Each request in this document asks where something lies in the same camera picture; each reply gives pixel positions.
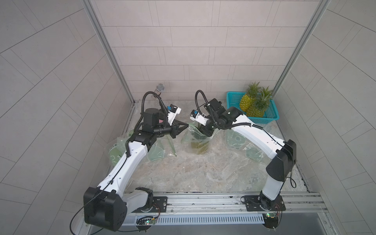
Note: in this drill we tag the circuit board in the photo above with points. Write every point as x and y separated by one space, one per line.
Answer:
146 221
271 220

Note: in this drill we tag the aluminium corner post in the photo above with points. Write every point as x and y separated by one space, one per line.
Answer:
87 5
317 15

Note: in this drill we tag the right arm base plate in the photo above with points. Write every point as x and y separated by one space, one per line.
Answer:
262 203

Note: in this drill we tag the teal plastic basket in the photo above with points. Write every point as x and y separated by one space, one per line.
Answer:
270 114

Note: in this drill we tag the right aluminium corner post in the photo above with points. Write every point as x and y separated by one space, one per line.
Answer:
317 15

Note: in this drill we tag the orange pineapple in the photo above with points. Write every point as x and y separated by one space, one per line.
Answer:
267 93

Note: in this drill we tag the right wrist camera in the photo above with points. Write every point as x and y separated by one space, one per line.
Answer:
199 118

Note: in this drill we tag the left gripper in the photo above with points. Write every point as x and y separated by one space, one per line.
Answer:
174 130

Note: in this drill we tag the zip-top bag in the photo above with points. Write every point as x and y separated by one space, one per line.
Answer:
186 140
116 148
163 147
240 145

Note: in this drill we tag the right circuit board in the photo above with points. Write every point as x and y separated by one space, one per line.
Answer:
271 220

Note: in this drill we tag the left aluminium corner post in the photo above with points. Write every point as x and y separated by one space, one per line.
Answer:
87 5

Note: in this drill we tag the left circuit board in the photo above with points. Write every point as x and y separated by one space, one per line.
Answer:
146 221

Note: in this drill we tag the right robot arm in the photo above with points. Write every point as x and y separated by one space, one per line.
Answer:
281 153

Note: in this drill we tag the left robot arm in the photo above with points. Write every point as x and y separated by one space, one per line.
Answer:
107 206

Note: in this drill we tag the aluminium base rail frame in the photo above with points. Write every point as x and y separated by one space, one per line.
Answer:
227 209

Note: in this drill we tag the yellow pineapple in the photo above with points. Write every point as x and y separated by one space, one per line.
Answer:
250 96

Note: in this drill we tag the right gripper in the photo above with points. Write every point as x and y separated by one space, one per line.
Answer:
205 129

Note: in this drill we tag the green pineapple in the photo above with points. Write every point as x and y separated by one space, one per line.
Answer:
259 107
199 142

